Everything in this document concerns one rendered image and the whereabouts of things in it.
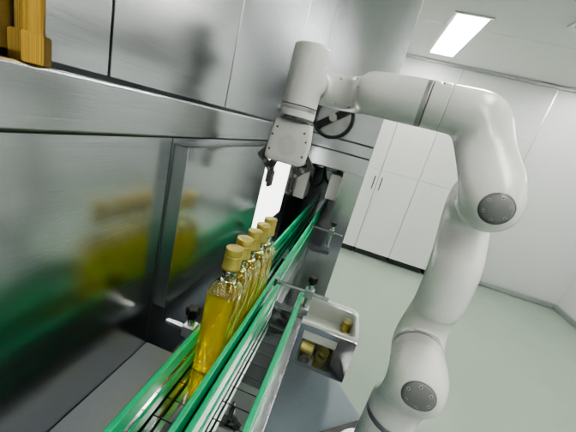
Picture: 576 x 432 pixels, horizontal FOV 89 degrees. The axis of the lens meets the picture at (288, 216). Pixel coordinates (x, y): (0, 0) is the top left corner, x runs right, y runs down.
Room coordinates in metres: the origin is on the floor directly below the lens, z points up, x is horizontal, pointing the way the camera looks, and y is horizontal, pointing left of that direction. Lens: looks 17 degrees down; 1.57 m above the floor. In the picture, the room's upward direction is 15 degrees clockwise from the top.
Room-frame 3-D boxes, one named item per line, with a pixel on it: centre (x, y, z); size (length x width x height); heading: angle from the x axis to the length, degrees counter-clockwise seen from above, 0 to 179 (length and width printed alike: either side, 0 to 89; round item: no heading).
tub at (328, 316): (0.88, -0.21, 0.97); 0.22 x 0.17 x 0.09; 80
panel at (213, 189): (0.97, 0.14, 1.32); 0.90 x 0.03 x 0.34; 170
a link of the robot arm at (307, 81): (0.74, 0.04, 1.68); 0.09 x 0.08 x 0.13; 161
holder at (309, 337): (0.88, -0.19, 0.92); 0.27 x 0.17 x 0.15; 80
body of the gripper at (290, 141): (0.74, 0.04, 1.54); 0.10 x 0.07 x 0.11; 80
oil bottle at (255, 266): (0.62, 0.06, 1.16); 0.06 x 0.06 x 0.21; 80
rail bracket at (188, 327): (0.51, 0.16, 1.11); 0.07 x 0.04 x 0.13; 80
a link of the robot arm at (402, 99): (0.73, -0.08, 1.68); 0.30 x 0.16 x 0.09; 71
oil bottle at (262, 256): (0.68, 0.05, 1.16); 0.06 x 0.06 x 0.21; 79
